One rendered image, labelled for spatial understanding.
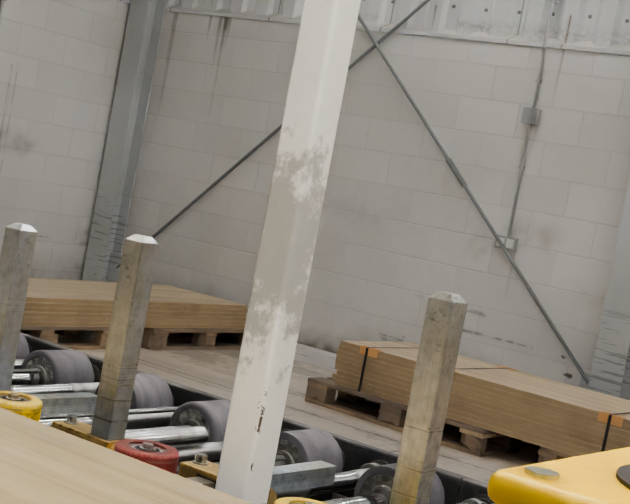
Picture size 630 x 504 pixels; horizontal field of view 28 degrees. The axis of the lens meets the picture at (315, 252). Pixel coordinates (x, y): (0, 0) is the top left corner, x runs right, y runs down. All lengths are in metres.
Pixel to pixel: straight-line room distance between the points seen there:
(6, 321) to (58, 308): 5.71
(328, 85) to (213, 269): 8.12
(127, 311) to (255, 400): 0.37
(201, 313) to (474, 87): 2.41
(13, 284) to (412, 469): 0.74
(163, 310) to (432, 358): 6.93
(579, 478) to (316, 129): 1.25
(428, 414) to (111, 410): 0.51
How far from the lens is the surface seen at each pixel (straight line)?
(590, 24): 8.24
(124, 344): 1.79
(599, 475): 0.23
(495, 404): 6.80
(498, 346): 8.23
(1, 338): 1.97
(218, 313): 8.86
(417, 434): 1.50
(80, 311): 7.82
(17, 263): 1.96
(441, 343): 1.48
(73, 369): 2.46
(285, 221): 1.46
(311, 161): 1.45
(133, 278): 1.78
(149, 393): 2.33
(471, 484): 2.07
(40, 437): 1.57
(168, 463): 1.55
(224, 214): 9.52
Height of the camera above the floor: 1.26
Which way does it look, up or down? 3 degrees down
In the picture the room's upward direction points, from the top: 11 degrees clockwise
